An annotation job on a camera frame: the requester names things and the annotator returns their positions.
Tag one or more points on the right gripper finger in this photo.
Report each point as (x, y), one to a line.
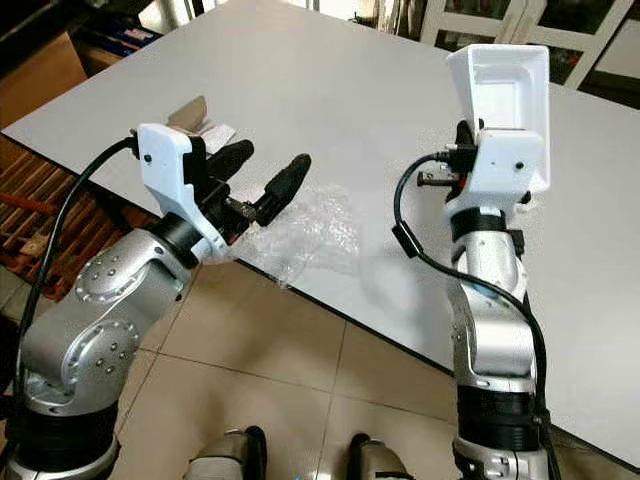
(465, 132)

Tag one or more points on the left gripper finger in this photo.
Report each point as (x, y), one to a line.
(285, 185)
(228, 158)

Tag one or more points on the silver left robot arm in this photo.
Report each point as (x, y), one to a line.
(90, 330)

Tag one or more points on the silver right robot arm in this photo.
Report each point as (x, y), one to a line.
(490, 330)

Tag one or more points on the small white paper scrap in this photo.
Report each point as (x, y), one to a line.
(220, 132)

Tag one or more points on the clear crumpled plastic wrap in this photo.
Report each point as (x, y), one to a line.
(310, 235)

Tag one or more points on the small red white carton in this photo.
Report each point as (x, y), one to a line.
(192, 112)

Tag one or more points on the blue flat box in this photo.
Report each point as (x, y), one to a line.
(125, 36)

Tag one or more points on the wooden slatted rack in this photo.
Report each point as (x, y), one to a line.
(40, 215)

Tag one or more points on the large brown cardboard box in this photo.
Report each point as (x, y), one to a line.
(40, 75)

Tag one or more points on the silver left robot leg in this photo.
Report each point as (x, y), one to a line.
(230, 457)

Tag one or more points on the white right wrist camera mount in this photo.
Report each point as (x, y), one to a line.
(505, 165)

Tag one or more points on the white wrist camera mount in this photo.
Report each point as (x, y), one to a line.
(505, 165)
(168, 175)

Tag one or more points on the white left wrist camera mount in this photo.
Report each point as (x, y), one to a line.
(168, 175)

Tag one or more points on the shiny metal rail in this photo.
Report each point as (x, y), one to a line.
(160, 12)

